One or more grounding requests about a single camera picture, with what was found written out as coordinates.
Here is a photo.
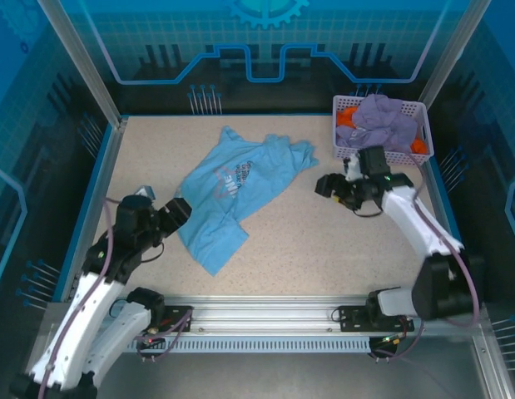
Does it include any light blue printed t-shirt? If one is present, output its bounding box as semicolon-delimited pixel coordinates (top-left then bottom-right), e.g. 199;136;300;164
176;126;320;278

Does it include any purple t-shirt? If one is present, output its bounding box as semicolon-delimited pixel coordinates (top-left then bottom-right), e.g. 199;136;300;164
335;93;420;154

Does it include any orange t-shirt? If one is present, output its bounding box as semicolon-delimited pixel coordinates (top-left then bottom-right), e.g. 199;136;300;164
336;106;429;155

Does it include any blue table edge strip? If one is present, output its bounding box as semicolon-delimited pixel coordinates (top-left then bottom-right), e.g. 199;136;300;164
425;160;464;246
52;122;116;303

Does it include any white plastic lattice basket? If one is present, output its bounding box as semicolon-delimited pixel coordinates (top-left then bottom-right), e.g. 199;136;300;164
331;94;435;167

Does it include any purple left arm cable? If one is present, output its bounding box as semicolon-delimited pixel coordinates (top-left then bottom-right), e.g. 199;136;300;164
34;198;116;399

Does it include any aluminium side rail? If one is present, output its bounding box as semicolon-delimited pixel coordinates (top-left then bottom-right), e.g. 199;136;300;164
60;118;129;303

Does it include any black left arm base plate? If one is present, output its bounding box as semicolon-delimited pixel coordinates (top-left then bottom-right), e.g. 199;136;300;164
159;305;195;333

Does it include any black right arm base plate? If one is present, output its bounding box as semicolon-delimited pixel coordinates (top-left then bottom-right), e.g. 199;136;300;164
338;305;415;333

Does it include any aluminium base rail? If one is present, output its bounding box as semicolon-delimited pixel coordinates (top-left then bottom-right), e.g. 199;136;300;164
111;293;414;336

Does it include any white slotted cable duct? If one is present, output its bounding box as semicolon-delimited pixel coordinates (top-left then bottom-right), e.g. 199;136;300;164
127;335;373;355

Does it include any aluminium frame post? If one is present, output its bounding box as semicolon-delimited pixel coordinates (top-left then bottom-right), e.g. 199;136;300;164
36;0;129;128
417;0;495;116

